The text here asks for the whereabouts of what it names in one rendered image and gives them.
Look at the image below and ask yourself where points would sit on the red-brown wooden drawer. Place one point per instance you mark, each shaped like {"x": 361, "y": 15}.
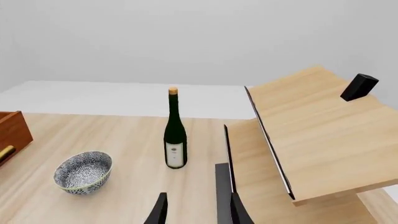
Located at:
{"x": 14, "y": 130}

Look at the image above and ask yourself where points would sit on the flat black upright panel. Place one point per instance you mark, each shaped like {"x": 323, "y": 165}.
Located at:
{"x": 222, "y": 193}

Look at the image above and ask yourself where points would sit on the large pale wooden board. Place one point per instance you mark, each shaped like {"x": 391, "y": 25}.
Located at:
{"x": 323, "y": 135}

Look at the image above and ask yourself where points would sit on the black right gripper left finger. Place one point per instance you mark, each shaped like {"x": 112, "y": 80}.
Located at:
{"x": 159, "y": 212}

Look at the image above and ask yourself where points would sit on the small pale wooden board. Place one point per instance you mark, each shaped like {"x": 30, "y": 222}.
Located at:
{"x": 258, "y": 168}

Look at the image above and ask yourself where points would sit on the dark green wine bottle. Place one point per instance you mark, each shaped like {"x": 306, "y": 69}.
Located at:
{"x": 175, "y": 140}

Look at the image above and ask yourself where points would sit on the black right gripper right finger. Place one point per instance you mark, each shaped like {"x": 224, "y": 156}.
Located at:
{"x": 241, "y": 213}

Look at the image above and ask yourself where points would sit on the blue patterned white bowl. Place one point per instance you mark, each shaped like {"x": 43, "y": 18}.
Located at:
{"x": 81, "y": 173}

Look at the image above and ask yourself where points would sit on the black rectangular block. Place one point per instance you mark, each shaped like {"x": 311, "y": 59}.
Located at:
{"x": 359, "y": 87}

